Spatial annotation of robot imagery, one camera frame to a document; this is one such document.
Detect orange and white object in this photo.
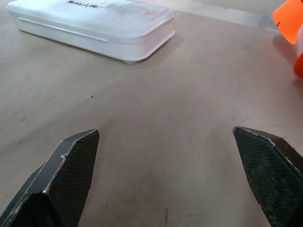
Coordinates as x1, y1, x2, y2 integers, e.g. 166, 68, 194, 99
272, 0, 303, 79

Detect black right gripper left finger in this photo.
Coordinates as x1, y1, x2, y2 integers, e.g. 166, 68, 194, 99
0, 129, 100, 227

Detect white plastic box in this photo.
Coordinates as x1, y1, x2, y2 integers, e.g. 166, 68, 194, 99
6, 0, 176, 65

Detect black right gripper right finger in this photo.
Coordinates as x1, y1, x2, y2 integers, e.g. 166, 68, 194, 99
232, 126, 303, 227

